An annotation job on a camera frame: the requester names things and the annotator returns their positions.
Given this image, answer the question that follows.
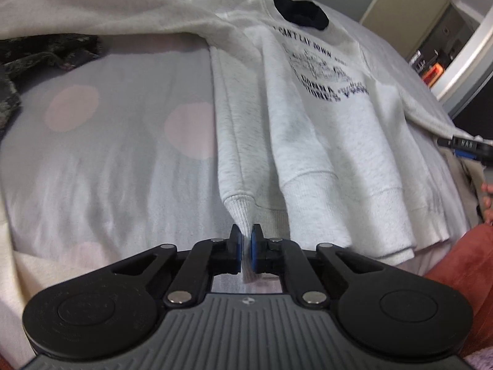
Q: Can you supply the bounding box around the red orange clothing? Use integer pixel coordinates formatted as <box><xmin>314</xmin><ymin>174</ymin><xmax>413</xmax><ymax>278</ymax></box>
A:
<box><xmin>425</xmin><ymin>224</ymin><xmax>492</xmax><ymax>361</ymax></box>

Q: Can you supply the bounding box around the polka dot bed sheet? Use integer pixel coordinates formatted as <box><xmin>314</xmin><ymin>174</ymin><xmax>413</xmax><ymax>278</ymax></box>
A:
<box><xmin>0</xmin><ymin>0</ymin><xmax>475</xmax><ymax>293</ymax></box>

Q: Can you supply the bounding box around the grey printed sweatshirt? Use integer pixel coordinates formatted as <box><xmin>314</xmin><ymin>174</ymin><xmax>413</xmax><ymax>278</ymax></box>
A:
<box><xmin>0</xmin><ymin>0</ymin><xmax>479</xmax><ymax>284</ymax></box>

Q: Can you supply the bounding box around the cream door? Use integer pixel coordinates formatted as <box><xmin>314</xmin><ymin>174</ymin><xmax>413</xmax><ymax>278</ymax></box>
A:
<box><xmin>360</xmin><ymin>0</ymin><xmax>451</xmax><ymax>59</ymax></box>

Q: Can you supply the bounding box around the dark floral garment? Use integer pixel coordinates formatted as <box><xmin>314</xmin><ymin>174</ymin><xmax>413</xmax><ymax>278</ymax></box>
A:
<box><xmin>1</xmin><ymin>34</ymin><xmax>103</xmax><ymax>136</ymax></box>

